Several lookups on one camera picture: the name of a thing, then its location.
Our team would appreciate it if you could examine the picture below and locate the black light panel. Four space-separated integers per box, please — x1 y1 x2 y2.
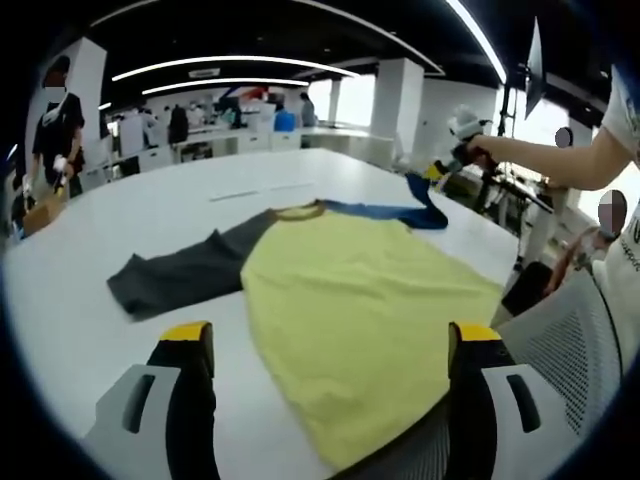
524 16 547 122

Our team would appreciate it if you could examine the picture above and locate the white side desk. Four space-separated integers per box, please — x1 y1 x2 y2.
449 162 570 262

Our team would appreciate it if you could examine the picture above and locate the person's right hand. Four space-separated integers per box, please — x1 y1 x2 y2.
463 132 497 167

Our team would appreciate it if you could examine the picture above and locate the black light stand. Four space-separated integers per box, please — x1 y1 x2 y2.
493 63 522 142

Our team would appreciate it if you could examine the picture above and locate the brown cardboard box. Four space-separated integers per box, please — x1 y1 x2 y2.
21 196 70 237

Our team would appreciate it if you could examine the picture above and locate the straight ceiling light strip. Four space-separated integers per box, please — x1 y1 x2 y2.
444 0 507 81

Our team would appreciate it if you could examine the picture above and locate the white mesh office chair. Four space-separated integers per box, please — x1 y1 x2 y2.
344 268 626 480

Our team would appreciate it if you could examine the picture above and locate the white printed paper strip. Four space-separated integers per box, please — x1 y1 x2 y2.
207 181 315 203

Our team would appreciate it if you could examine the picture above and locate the person's white shirt sleeve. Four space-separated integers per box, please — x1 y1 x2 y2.
601 63 640 162

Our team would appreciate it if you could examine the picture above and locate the white workbench row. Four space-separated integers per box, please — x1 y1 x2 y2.
107 124 396 174

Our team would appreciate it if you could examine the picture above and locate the yellow grey blue garment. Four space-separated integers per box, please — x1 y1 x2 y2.
105 171 505 474

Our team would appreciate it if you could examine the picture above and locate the black jacket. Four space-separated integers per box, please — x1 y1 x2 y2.
166 105 190 147

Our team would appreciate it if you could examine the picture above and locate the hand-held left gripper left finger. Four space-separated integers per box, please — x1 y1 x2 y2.
82 320 220 480

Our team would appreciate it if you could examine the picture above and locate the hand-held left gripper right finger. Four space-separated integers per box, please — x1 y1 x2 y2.
447 321 586 480

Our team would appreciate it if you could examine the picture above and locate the black bag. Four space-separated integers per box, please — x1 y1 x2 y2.
500 260 556 318

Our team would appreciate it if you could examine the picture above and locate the curved ceiling light strip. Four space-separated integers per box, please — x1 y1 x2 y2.
140 77 310 96
110 55 362 83

